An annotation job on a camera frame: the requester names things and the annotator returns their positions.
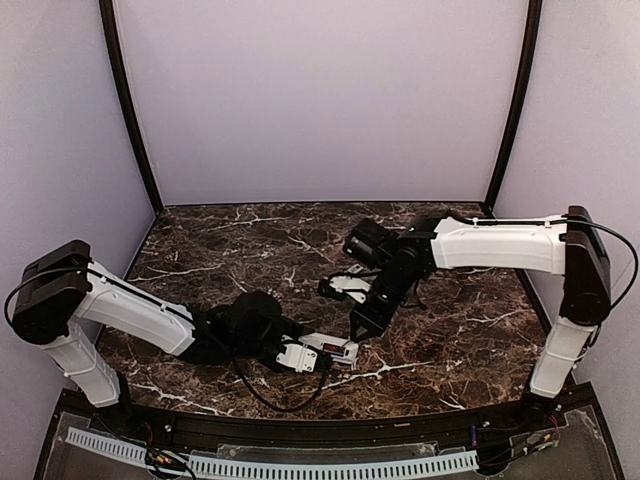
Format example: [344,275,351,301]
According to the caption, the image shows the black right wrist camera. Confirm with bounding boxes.
[317,274,371,304]

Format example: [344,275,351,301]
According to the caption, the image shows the black front table rail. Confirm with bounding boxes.
[47,387,601,456]

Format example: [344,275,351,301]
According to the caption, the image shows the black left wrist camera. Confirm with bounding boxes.
[276,340,332,373]

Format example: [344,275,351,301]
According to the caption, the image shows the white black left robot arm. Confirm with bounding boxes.
[4,240,313,408]

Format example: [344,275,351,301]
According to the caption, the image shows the black enclosure frame post right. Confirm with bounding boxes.
[483,0,543,215]

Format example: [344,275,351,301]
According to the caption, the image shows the white slotted cable duct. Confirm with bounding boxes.
[65,427,479,479]

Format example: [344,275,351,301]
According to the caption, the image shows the black enclosure frame post left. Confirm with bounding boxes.
[98,0,164,216]

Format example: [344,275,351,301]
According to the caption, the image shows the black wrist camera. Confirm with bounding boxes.
[276,340,332,373]
[317,274,371,304]

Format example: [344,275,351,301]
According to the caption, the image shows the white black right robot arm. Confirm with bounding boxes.
[343,206,613,398]

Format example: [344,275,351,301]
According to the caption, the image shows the black enclosure frame post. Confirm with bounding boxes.
[98,0,164,216]
[483,0,543,215]

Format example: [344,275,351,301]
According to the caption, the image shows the white air conditioner remote control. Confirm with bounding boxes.
[298,332,359,367]

